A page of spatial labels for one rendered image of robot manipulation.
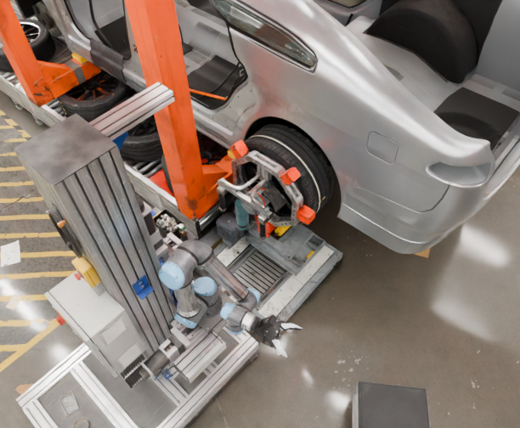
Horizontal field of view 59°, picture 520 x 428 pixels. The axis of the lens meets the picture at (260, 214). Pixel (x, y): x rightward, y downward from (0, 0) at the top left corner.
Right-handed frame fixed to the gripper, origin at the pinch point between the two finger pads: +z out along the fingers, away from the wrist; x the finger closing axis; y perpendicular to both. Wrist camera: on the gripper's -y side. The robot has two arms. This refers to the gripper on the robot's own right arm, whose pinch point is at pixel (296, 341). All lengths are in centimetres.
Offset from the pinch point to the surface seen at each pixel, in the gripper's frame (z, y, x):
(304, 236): -41, 84, -131
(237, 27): -99, -65, -121
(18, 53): -297, 8, -124
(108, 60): -241, 14, -161
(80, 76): -287, 47, -169
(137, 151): -197, 69, -131
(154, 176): -177, 83, -126
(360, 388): 35, 84, -39
